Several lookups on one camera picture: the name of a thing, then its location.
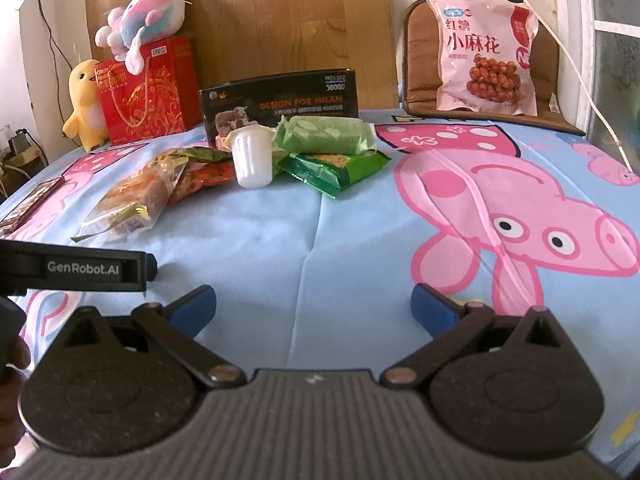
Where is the clear peanut snack bag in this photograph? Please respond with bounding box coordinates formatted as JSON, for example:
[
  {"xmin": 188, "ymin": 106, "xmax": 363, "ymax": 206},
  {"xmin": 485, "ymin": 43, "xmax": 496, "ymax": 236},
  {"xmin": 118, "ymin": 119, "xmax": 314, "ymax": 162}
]
[{"xmin": 70, "ymin": 150, "xmax": 189, "ymax": 243}]

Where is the white plastic cup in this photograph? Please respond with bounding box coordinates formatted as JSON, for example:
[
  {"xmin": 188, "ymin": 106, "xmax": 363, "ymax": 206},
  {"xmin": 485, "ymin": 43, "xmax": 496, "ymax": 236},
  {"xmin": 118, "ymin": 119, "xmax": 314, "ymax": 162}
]
[{"xmin": 224, "ymin": 125, "xmax": 273, "ymax": 190}]

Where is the light green snack pack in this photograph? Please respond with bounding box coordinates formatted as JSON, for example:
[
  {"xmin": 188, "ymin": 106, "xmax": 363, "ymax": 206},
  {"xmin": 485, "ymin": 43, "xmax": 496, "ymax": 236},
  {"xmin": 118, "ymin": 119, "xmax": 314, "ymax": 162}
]
[{"xmin": 273, "ymin": 116, "xmax": 378, "ymax": 155}]

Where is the person's left hand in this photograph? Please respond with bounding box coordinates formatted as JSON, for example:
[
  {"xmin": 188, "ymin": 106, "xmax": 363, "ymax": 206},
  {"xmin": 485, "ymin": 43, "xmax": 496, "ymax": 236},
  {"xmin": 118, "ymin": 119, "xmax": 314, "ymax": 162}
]
[{"xmin": 0, "ymin": 337, "xmax": 32, "ymax": 468}]

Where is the dark chocolate bar wrapper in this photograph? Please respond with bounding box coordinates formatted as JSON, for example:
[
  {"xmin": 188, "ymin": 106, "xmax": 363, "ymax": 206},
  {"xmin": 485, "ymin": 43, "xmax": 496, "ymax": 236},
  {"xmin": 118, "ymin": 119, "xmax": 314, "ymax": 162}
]
[{"xmin": 0, "ymin": 176, "xmax": 65, "ymax": 235}]

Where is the blue cartoon pig bedsheet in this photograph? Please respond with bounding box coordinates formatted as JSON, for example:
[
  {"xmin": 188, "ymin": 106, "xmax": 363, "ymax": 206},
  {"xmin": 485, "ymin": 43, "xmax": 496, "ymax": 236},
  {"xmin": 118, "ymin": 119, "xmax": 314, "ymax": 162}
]
[{"xmin": 20, "ymin": 112, "xmax": 639, "ymax": 474}]

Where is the red orange snack bag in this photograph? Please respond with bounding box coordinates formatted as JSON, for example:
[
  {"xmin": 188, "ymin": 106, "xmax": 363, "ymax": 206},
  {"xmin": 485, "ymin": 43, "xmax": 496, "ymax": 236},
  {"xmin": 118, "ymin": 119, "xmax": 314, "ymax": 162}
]
[{"xmin": 167, "ymin": 159, "xmax": 235, "ymax": 205}]

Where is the yellow duck plush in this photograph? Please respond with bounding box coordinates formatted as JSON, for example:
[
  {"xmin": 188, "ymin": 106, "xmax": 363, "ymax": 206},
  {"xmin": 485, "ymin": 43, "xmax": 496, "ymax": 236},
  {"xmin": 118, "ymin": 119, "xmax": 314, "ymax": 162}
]
[{"xmin": 63, "ymin": 60, "xmax": 108, "ymax": 153}]

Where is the green pickle snack bag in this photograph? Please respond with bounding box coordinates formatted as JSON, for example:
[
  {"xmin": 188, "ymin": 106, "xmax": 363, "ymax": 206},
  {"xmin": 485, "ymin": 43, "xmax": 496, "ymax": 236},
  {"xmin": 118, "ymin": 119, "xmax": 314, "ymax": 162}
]
[{"xmin": 174, "ymin": 146, "xmax": 231, "ymax": 164}]

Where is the dark green cracker pack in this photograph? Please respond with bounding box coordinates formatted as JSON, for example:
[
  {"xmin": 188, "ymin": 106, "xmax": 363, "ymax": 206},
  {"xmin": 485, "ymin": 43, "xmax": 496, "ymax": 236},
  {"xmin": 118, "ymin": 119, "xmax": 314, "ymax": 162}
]
[{"xmin": 278, "ymin": 150, "xmax": 390, "ymax": 198}]

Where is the red gift bag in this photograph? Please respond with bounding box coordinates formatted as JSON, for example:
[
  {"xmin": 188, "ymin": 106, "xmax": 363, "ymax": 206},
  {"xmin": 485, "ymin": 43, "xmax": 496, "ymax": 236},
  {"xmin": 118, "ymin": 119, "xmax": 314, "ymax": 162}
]
[{"xmin": 96, "ymin": 36, "xmax": 202, "ymax": 145}]

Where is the black sheep print box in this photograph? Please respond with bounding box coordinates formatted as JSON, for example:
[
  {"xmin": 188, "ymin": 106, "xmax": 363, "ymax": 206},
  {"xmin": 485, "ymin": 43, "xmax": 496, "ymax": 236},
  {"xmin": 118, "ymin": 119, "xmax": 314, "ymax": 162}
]
[{"xmin": 198, "ymin": 68, "xmax": 358, "ymax": 143}]

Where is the large pink snack bag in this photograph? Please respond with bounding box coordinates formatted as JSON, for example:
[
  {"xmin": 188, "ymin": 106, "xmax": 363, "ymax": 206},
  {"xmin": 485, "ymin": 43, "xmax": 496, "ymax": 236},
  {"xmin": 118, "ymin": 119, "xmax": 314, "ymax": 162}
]
[{"xmin": 425, "ymin": 0, "xmax": 538, "ymax": 116}]

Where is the brown seat cushion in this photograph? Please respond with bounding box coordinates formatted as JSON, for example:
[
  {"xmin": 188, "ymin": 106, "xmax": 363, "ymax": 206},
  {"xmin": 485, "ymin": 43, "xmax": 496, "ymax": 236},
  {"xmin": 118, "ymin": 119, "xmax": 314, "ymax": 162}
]
[{"xmin": 401, "ymin": 0, "xmax": 586, "ymax": 136}]

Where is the pink blue plush toy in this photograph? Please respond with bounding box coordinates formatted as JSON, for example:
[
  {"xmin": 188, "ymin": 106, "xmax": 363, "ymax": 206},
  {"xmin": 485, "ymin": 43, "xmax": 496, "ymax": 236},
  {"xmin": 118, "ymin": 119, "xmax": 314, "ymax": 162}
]
[{"xmin": 94, "ymin": 0, "xmax": 186, "ymax": 76}]

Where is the brown wooden board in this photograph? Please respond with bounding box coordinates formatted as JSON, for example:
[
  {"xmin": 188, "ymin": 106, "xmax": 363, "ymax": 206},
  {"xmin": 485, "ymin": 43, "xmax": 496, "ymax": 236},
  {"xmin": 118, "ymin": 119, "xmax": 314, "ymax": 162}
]
[{"xmin": 85, "ymin": 0, "xmax": 398, "ymax": 110}]

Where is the white power cable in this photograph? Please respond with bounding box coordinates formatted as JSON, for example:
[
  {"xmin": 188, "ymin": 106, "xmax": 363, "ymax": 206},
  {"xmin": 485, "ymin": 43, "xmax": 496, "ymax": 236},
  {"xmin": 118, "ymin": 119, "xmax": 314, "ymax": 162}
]
[{"xmin": 489, "ymin": 0, "xmax": 636, "ymax": 174}]

